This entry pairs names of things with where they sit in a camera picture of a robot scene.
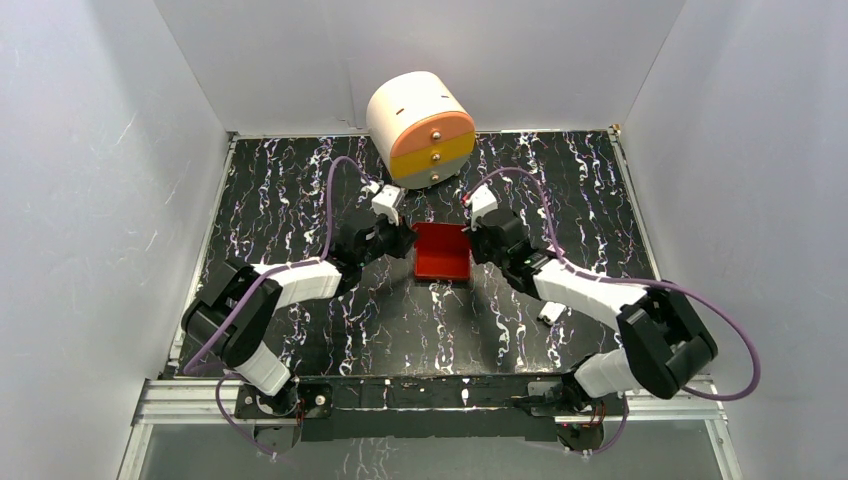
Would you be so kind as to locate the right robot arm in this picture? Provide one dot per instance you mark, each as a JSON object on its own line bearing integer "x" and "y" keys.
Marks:
{"x": 664, "y": 341}

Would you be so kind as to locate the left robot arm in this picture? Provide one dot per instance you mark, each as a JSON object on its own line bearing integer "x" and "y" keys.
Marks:
{"x": 232, "y": 312}

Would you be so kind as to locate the round three-drawer cabinet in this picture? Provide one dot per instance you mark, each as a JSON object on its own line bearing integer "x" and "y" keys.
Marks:
{"x": 422, "y": 133}

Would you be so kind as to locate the red paper box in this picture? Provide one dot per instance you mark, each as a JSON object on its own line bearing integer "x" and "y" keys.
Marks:
{"x": 442, "y": 252}

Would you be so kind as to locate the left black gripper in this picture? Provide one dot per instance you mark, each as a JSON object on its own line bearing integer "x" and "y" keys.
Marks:
{"x": 395, "y": 237}

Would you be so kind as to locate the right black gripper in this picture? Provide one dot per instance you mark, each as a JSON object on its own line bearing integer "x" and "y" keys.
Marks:
{"x": 473, "y": 237}

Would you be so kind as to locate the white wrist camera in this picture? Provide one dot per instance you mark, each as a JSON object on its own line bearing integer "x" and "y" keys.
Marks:
{"x": 386, "y": 199}
{"x": 479, "y": 202}

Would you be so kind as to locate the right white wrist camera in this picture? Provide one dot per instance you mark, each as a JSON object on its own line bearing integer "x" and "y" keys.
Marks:
{"x": 479, "y": 202}

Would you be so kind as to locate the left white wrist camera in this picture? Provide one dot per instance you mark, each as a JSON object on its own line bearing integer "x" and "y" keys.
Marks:
{"x": 386, "y": 199}

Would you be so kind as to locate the small white beige case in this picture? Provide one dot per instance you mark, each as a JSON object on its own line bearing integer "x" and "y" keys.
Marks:
{"x": 551, "y": 312}

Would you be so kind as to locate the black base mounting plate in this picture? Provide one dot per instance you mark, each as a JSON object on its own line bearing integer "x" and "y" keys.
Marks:
{"x": 536, "y": 407}

